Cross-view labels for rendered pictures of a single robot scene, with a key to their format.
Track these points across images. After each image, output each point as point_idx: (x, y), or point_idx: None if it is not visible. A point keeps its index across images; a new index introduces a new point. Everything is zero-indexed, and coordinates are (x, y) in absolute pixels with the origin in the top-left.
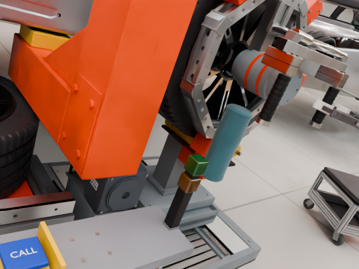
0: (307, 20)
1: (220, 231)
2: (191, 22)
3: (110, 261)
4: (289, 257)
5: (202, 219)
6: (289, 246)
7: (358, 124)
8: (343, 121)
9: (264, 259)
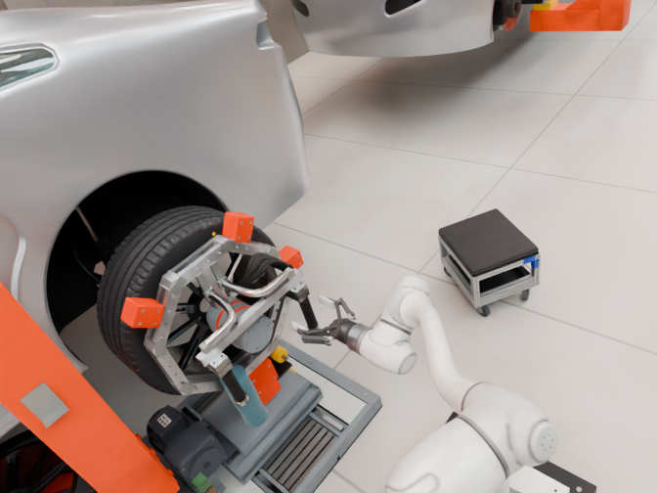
0: (244, 242)
1: (334, 402)
2: (138, 352)
3: None
4: (423, 376)
5: (306, 408)
6: (424, 359)
7: (326, 342)
8: (315, 343)
9: (394, 398)
